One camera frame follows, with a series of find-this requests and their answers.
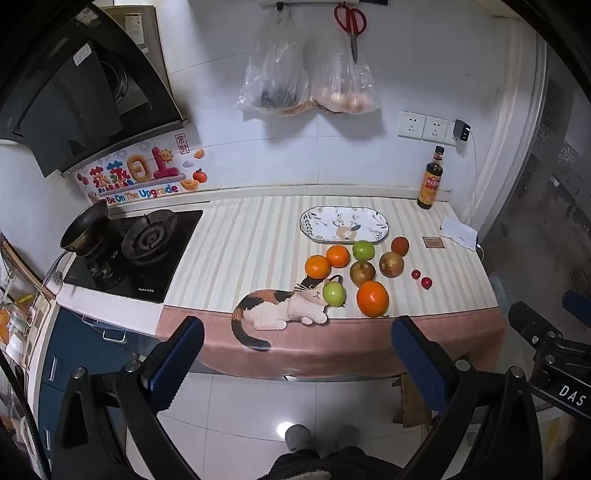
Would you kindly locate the glass door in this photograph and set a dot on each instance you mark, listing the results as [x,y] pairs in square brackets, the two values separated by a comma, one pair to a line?
[531,207]

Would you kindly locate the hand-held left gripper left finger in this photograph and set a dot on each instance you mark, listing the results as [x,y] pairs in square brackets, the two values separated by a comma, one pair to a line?
[178,364]

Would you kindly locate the dark reddish orange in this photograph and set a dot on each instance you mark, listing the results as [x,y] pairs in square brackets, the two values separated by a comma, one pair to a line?
[400,246]

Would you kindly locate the black frying pan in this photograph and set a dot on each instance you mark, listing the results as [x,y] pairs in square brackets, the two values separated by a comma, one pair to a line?
[85,226]

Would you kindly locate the cluttered storage rack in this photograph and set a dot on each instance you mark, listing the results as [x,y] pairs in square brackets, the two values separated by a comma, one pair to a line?
[27,314]

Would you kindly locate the colourful wall sticker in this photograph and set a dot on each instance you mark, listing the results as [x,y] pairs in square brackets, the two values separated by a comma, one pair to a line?
[138,173]

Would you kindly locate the brown cardboard box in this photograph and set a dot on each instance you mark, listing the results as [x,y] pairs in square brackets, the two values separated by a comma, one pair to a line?
[411,406]

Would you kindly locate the dark soy sauce bottle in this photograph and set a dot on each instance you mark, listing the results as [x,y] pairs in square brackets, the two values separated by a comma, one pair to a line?
[430,184]

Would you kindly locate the person's foot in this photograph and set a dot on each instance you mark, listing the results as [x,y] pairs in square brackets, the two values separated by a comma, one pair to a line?
[300,437]
[346,436]

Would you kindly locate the floral oval plate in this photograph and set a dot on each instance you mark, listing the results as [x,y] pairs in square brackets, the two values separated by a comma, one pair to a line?
[332,221]

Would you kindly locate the person's right foot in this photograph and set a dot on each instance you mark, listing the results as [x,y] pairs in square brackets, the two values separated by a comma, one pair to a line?
[346,436]

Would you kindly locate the striped cat print mat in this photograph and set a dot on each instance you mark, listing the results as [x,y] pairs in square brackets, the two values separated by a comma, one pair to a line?
[254,240]

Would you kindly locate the white paper tissue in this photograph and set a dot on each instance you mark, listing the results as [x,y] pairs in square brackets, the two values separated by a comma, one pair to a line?
[457,233]

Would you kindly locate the white wall socket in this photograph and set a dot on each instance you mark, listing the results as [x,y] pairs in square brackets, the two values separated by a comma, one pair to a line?
[411,124]
[450,136]
[435,129]

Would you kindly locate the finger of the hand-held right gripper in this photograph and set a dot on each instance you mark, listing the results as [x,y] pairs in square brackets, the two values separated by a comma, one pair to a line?
[579,302]
[533,321]

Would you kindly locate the blue kitchen cabinet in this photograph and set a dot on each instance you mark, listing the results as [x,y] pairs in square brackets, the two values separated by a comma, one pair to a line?
[69,337]

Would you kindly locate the brown onion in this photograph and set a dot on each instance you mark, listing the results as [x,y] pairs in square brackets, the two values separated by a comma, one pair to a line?
[391,265]

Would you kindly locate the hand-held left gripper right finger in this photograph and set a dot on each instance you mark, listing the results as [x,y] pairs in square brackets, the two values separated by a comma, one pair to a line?
[420,369]

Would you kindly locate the dark plug-in charger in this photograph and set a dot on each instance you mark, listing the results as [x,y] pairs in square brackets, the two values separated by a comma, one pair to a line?
[462,130]

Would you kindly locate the large orange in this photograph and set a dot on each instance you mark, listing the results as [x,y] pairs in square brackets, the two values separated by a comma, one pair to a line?
[372,298]

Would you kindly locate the person's left foot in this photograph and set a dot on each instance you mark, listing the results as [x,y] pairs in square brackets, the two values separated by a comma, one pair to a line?
[300,437]

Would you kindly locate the clear bag with pale contents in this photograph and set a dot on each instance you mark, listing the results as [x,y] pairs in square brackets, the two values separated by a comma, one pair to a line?
[344,87]

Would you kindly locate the white hook rail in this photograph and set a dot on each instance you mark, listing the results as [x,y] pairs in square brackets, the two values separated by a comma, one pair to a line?
[318,3]

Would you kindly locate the small brown card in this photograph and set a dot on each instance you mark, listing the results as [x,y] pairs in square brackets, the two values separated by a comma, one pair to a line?
[433,242]

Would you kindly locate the person's dark trousers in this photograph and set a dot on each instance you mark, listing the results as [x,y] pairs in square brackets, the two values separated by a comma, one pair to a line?
[337,466]

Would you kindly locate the black range hood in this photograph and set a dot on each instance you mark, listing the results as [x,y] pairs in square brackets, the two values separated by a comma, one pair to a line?
[69,92]

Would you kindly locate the black gas stove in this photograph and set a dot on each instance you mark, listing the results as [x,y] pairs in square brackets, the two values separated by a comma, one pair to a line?
[138,272]

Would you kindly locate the green apple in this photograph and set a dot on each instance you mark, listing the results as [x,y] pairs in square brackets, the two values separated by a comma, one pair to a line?
[363,250]
[334,293]

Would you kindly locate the small orange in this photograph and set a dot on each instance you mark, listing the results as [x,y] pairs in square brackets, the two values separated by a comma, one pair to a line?
[317,266]
[338,256]

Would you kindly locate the clear bag with dark contents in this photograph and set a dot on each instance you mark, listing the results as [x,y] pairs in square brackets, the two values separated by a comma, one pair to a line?
[274,69]

